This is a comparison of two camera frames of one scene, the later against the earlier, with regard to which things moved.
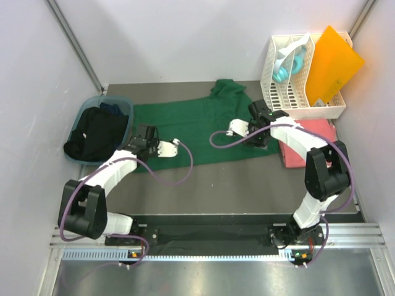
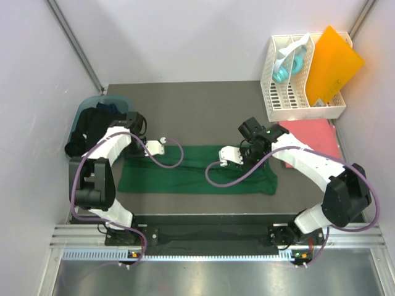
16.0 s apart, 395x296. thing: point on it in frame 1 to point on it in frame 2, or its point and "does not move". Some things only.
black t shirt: x=97 y=133 does not move
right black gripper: x=261 y=143 to x=245 y=164
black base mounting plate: x=209 y=232 does not move
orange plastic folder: x=334 y=63 does not move
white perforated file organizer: x=291 y=97 does not move
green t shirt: x=200 y=128 to x=193 y=169
